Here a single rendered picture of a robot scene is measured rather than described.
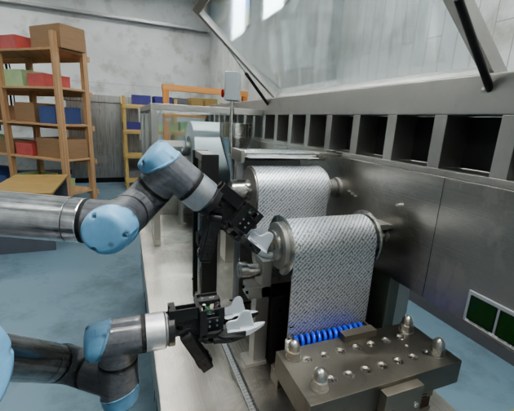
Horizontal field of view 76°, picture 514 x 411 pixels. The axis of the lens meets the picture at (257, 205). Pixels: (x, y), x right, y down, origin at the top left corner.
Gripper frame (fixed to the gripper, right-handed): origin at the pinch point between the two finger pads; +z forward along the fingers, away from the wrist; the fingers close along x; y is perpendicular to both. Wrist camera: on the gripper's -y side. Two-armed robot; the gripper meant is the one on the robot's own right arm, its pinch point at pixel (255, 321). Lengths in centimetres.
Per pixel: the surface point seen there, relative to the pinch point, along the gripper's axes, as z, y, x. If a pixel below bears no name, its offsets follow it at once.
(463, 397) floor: 155, -109, 42
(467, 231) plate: 40, 25, -17
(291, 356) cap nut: 5.6, -4.8, -8.1
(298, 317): 11.1, -1.0, -0.3
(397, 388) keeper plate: 23.8, -7.0, -21.0
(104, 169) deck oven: -77, -78, 761
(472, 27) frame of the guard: 32, 63, -16
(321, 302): 17.4, 2.2, -0.3
